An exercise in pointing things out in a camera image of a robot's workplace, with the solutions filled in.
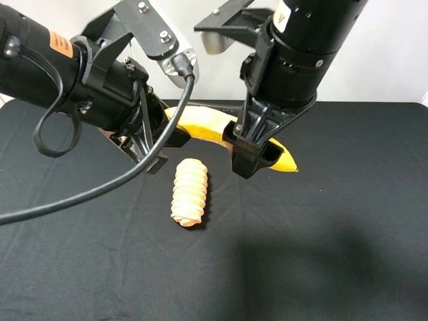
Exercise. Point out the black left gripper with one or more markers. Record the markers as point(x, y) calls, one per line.
point(119, 101)

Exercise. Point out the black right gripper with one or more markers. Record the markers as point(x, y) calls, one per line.
point(282, 82)

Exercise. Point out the yellow banana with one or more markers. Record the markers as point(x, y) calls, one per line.
point(208, 124)

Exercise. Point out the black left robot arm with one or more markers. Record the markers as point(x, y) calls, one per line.
point(41, 67)

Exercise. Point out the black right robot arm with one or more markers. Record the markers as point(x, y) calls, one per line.
point(320, 25)

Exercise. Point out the twisted orange bread roll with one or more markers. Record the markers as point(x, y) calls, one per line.
point(189, 192)

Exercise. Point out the black tablecloth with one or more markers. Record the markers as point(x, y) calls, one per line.
point(344, 238)

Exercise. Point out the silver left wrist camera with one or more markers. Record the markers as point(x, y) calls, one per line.
point(143, 21)

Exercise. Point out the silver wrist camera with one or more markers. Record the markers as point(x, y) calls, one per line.
point(143, 21)
point(234, 21)

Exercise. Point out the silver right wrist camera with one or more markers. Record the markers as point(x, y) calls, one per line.
point(234, 21)

